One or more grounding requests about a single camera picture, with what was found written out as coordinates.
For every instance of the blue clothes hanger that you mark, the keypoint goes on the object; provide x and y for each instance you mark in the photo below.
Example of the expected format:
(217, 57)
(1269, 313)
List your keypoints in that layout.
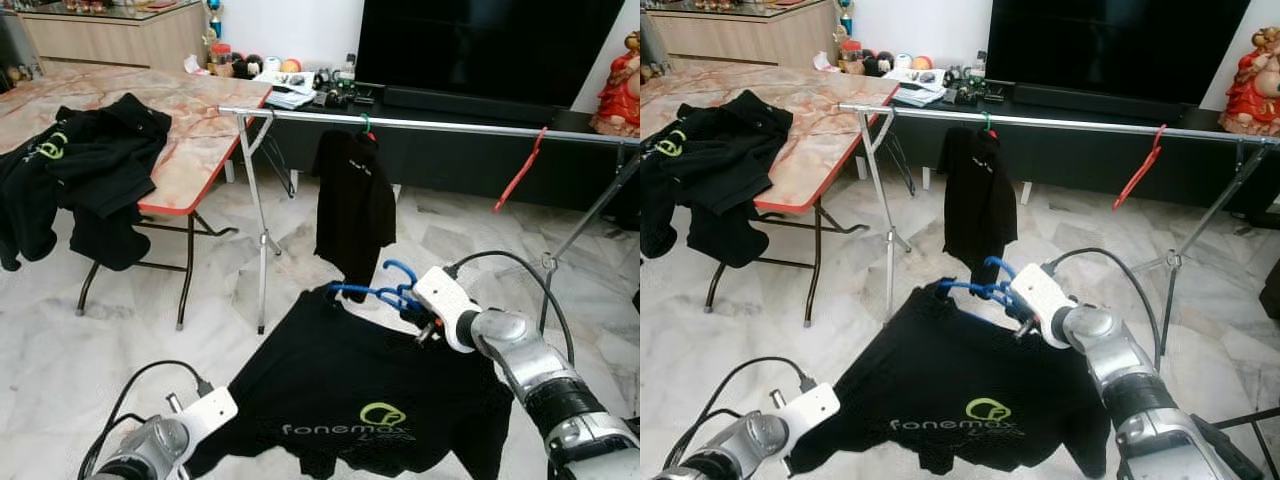
(365, 291)
(975, 288)

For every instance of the black fonemax t-shirt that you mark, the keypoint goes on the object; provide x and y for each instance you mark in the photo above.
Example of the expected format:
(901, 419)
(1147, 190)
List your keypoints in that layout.
(950, 380)
(350, 380)

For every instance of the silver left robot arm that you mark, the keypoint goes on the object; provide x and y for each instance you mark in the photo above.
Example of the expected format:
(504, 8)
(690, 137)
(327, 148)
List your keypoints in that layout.
(150, 450)
(740, 450)

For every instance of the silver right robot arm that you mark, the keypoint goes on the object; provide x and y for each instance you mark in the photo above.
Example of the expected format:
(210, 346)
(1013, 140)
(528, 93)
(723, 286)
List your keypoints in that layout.
(530, 365)
(1130, 370)

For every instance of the red clothes hanger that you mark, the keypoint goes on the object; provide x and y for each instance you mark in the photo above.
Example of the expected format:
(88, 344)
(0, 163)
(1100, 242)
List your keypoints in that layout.
(1140, 172)
(520, 175)

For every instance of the green clothes hanger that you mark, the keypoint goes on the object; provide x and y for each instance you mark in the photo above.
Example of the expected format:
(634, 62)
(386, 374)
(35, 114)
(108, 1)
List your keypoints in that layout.
(366, 128)
(987, 125)

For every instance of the black shirt red collar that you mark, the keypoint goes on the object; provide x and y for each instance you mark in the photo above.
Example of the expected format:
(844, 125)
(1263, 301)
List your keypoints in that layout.
(355, 200)
(978, 200)

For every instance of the black low TV cabinet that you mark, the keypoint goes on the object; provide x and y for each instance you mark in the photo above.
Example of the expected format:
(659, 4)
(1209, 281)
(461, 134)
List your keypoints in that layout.
(450, 165)
(1070, 165)

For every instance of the silver metal clothes rack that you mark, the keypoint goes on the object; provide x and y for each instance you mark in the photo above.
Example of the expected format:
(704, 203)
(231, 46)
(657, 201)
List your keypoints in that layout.
(1050, 122)
(430, 125)

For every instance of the black soundbar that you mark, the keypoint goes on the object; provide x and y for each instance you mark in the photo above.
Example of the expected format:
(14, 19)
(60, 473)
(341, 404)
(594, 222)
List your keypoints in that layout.
(1100, 102)
(470, 103)

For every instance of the white paper stack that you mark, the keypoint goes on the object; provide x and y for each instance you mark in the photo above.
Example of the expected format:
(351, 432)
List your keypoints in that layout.
(915, 88)
(283, 90)

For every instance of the clear bottle green label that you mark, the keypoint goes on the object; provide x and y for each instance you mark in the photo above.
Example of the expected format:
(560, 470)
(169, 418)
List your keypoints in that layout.
(974, 68)
(349, 70)

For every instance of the black chair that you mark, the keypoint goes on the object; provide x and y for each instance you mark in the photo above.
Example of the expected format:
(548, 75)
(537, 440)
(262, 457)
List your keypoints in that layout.
(1240, 445)

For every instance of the orange ball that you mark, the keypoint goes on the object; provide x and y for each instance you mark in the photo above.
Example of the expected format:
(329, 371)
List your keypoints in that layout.
(922, 63)
(291, 66)

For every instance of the marble pattern folding table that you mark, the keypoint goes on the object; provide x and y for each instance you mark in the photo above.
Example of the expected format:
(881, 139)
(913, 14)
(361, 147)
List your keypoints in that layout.
(820, 130)
(200, 130)

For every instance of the black flat television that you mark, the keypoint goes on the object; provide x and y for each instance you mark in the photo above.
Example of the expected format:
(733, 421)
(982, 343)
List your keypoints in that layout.
(480, 50)
(1110, 50)

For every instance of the white blue ball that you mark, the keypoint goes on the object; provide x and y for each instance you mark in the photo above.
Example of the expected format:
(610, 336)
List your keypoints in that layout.
(902, 61)
(271, 64)

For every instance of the black mouse plush toy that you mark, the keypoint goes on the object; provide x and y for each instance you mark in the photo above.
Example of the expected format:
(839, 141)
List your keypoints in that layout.
(246, 66)
(878, 63)

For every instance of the red laughing Buddha statue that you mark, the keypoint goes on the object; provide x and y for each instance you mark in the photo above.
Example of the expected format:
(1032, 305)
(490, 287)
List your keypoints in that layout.
(620, 95)
(1250, 95)

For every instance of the red lidded jar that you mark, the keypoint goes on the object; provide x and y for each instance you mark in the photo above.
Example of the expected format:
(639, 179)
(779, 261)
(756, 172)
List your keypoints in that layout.
(852, 58)
(221, 60)

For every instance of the pink tissue pack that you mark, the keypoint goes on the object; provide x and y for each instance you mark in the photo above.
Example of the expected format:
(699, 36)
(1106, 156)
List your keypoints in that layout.
(196, 66)
(826, 63)

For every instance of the blue gold trophy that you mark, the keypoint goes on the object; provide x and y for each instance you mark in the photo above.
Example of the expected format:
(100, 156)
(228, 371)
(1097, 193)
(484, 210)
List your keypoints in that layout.
(846, 18)
(214, 18)

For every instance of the beige wooden sideboard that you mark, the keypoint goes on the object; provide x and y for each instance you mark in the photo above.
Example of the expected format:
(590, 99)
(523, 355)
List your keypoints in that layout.
(120, 40)
(745, 40)

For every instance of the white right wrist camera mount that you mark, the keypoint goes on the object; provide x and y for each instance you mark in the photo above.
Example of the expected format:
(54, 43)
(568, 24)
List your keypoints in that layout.
(447, 297)
(1040, 295)

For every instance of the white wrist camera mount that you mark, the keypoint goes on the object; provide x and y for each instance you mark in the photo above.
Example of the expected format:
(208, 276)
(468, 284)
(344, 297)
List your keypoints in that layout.
(1040, 295)
(447, 297)
(205, 412)
(805, 410)

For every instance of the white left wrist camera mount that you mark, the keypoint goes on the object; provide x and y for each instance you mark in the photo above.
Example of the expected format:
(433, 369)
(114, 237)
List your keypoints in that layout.
(805, 410)
(205, 412)

